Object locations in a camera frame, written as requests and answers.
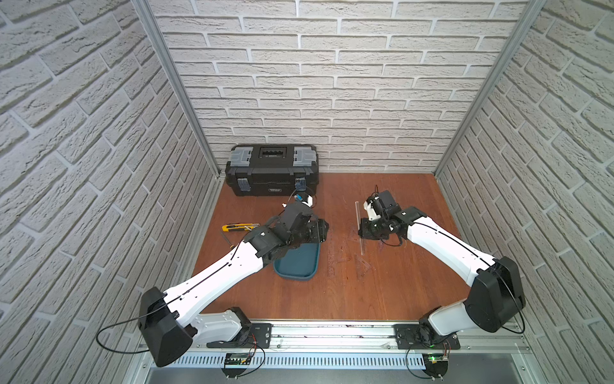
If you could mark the right controller board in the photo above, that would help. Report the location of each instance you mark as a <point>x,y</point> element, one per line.
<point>436,366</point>

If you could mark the left controller board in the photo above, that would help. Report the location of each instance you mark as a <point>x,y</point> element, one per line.
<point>236,364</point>

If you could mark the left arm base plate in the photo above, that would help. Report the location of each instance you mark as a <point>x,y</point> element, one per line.
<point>255,333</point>

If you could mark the large clear triangle ruler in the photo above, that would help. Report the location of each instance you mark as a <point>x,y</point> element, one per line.
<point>343,249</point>

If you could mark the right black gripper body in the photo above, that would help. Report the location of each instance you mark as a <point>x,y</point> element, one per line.
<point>373,230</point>

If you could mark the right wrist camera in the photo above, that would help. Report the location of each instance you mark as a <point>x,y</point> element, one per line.
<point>381,205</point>

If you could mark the black plastic toolbox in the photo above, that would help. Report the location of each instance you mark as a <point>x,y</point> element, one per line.
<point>272,169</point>

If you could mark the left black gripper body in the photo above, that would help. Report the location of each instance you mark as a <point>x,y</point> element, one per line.
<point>316,230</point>

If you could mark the aluminium front rail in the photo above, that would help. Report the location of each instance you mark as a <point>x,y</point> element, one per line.
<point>310,336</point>

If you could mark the yellow black screwdriver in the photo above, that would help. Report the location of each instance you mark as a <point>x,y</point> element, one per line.
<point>225,237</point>

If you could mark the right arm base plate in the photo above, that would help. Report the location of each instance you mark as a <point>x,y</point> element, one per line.
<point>420,336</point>

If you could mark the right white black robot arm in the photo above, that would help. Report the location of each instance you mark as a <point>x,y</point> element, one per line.
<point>496,293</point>

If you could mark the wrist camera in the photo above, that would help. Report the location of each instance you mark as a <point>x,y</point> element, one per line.
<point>305,198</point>
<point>381,205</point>

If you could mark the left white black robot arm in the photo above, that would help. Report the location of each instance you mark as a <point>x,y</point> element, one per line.
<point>168,320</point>

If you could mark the yellow black utility knife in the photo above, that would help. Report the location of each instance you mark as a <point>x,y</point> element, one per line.
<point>227,228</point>

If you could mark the small clear triangle ruler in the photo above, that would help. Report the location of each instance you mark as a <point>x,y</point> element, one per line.
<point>362,268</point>

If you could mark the teal plastic storage box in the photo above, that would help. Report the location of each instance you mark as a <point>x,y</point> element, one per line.
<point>299,264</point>

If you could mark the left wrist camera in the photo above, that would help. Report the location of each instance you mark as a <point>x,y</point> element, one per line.
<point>305,198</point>

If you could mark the controller board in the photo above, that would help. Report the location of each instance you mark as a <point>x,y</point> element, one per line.
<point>236,364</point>
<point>436,366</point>

